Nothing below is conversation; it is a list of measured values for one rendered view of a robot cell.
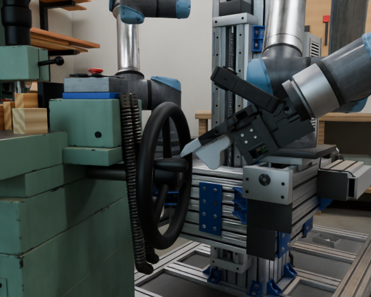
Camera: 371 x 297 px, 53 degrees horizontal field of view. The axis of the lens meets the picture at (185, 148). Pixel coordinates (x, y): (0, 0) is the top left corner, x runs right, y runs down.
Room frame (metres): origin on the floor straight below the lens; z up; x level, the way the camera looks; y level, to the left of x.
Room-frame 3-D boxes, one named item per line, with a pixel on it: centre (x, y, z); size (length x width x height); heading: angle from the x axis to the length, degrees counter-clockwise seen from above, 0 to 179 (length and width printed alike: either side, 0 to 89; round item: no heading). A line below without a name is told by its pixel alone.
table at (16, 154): (0.78, 0.26, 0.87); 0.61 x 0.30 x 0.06; 164
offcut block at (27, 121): (0.65, 0.27, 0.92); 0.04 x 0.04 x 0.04; 54
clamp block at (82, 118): (0.76, 0.18, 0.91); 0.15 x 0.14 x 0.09; 164
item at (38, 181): (0.81, 0.30, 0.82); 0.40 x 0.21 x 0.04; 164
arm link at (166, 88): (1.44, 0.08, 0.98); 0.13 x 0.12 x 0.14; 100
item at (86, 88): (0.77, 0.17, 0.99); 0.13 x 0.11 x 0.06; 164
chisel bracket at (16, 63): (0.83, 0.38, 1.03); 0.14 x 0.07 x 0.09; 74
